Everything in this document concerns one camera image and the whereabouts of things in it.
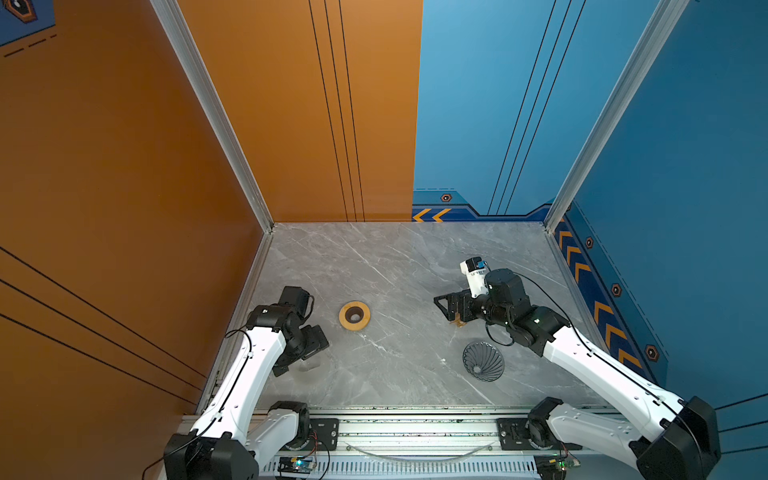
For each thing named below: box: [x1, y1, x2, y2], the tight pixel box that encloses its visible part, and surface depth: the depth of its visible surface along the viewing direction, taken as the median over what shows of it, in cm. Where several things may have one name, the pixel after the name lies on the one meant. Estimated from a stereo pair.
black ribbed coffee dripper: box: [462, 341, 505, 383], surface depth 82 cm
